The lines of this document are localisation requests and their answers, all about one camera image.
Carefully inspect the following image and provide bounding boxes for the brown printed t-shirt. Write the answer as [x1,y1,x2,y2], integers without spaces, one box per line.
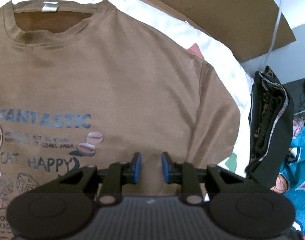
[0,0,240,239]

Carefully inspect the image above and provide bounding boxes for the black folded garment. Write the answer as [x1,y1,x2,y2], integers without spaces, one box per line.
[245,66,294,189]

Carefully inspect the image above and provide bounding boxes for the teal cartoon print blanket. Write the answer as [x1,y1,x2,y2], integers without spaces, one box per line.
[271,126,305,239]

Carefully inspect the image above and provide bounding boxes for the cream bear print bedsheet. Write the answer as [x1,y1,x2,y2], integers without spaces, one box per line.
[0,0,253,177]

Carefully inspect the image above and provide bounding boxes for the brown cardboard sheet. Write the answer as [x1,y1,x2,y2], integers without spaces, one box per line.
[97,0,298,64]

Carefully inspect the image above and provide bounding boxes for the white power cable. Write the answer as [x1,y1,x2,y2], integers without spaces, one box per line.
[263,0,283,67]

